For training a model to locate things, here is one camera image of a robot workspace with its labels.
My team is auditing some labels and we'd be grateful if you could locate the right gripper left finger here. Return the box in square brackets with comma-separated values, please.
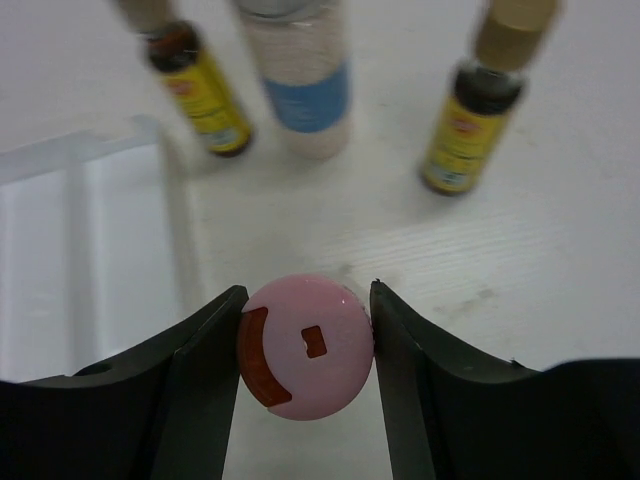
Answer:
[1, 286, 248, 479]

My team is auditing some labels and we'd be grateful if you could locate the white three-compartment tray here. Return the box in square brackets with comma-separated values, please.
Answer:
[1, 115, 202, 382]

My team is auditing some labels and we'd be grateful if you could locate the pink-lid spice bottle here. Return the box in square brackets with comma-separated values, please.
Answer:
[236, 274, 374, 421]

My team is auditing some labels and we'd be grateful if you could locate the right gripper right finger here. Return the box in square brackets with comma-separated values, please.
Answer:
[370, 281, 639, 479]

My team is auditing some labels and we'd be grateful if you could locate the brown bottle yellow label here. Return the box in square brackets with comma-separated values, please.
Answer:
[112, 0, 255, 159]
[421, 0, 562, 196]

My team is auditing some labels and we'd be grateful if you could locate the silver-lid jar blue label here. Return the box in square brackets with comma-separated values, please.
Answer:
[232, 1, 351, 159]

